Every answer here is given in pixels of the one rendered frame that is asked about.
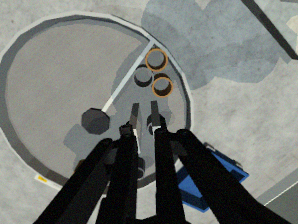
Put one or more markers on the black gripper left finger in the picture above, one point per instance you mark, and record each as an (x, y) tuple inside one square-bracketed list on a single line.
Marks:
[(77, 199)]

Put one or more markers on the blue crate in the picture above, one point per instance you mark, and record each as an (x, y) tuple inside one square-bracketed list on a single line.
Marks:
[(189, 192)]

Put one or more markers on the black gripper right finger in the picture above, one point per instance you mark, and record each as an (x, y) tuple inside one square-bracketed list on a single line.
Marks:
[(229, 201)]

